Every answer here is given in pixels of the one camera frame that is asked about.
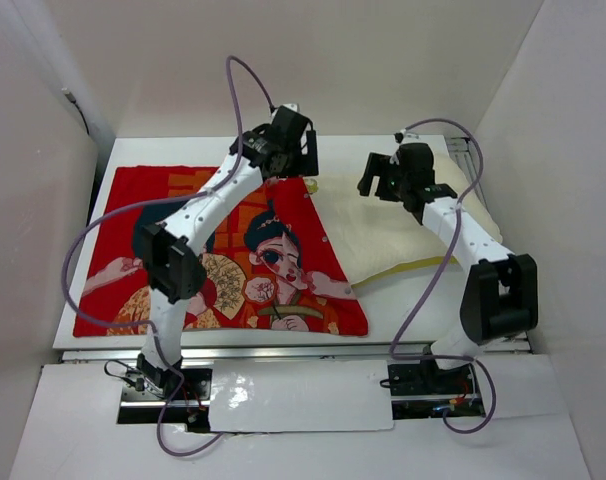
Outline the cream quilted pillow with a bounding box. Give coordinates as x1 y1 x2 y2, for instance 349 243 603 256
304 151 503 290

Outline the red printed pillowcase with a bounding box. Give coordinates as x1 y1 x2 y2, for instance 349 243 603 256
72 166 369 338

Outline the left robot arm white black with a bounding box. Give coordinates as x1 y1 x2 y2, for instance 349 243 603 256
137 104 318 399

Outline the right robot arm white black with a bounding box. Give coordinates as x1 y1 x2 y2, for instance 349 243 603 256
357 143 538 392

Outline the white cover plate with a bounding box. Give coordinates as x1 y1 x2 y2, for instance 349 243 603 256
208 359 394 433

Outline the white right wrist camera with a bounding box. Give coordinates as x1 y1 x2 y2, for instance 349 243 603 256
393 128 420 145

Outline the aluminium side rail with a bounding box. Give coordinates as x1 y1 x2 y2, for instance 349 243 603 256
445 137 479 183

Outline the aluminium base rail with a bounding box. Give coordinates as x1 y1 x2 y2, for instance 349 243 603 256
61 339 532 436

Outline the black wall cable with plug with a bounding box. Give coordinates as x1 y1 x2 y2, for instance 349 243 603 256
61 87 92 136

